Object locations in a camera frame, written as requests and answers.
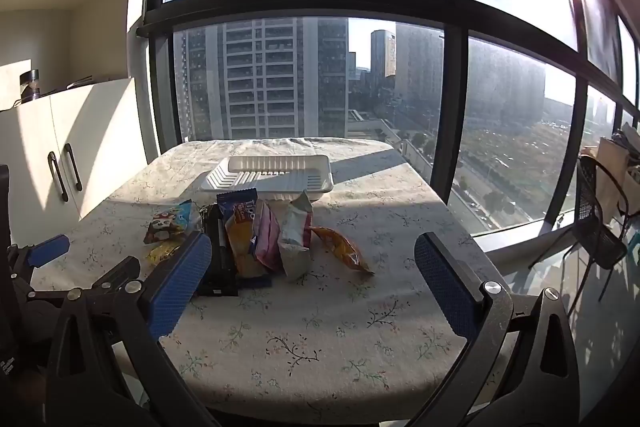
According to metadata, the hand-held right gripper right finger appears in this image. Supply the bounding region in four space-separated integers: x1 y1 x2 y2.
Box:
414 232 581 427

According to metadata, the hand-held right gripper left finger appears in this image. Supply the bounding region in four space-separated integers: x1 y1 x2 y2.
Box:
45 231 213 427

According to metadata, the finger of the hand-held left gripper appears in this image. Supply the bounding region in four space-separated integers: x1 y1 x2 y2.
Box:
7 234 71 280
30 256 142 303

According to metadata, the small yellow snack packet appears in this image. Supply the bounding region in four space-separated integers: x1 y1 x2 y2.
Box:
146 241 183 266

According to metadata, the long black snack packet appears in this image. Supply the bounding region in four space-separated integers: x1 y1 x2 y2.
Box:
196 203 240 298

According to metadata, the cartoon print snack packet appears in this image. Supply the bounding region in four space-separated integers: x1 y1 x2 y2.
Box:
143 199 202 245

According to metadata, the blue and orange snack packet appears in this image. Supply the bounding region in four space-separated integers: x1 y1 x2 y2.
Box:
216 188 274 289

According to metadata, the pink snack packet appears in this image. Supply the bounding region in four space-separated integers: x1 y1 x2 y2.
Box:
255 199 284 273

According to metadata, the white snack packet red label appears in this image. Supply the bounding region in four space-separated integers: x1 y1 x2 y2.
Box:
277 189 314 283

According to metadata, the white plastic tray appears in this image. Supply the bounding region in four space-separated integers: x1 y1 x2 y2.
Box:
200 154 335 202

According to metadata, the white floor cabinet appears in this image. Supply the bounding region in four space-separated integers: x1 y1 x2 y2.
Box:
0 77 151 253

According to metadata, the dark jar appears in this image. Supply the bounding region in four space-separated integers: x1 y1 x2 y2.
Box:
20 69 41 104

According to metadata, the high-rise building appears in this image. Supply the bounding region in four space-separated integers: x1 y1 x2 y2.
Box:
175 0 351 142

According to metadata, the black cabinet handle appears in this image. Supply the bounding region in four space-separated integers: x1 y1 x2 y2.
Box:
47 151 69 202
63 143 83 192

